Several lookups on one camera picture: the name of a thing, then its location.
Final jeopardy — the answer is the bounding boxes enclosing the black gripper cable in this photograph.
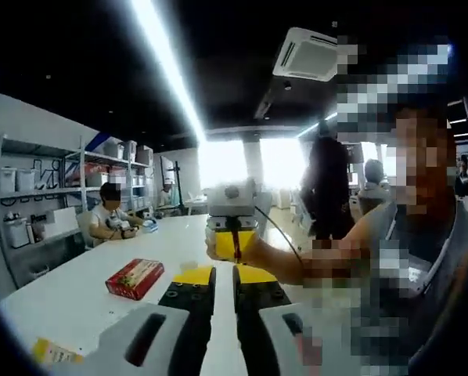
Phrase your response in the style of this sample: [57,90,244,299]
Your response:
[254,204,304,264]

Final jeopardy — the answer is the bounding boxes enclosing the grey metal shelf rack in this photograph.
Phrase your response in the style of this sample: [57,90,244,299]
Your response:
[0,132,88,275]
[79,136,157,215]

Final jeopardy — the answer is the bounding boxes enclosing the person's right hand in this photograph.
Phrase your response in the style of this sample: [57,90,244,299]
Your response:
[204,233,297,284]

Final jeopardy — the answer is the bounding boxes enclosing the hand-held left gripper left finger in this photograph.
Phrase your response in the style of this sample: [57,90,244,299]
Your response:
[95,264,218,376]

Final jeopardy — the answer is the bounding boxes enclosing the yellow cardboard box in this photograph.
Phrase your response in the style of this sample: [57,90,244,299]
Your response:
[32,337,85,366]

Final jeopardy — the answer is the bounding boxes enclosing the red flat box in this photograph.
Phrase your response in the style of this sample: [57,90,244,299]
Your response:
[105,258,165,301]

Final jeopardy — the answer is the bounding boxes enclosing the white cardboard box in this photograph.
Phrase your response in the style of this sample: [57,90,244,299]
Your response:
[44,207,79,238]

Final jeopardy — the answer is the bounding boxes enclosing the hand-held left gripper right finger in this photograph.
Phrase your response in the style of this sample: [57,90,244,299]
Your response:
[232,264,304,376]

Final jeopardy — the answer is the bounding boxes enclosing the white storage bin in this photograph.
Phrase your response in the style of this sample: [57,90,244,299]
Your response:
[16,170,36,192]
[6,219,31,248]
[1,168,16,193]

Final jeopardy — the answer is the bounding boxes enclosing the white ceiling air conditioner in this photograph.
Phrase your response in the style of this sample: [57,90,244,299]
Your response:
[272,27,339,83]

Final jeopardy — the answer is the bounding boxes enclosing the black pole stand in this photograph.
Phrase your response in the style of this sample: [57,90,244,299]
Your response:
[171,160,189,217]

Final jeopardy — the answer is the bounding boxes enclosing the person in grey shirt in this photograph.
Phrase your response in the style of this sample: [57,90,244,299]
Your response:
[374,195,468,353]

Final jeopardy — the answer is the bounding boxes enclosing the long ceiling light strip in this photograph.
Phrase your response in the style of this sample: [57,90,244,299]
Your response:
[130,0,208,143]

